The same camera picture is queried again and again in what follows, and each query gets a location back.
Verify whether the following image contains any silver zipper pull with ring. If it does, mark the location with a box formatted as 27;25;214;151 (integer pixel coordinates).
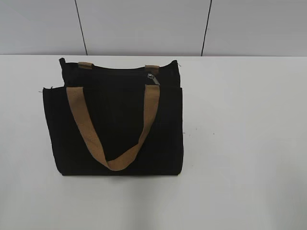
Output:
147;73;160;85

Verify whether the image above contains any black bag with tan handles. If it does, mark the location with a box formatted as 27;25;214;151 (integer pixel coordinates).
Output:
43;58;184;176

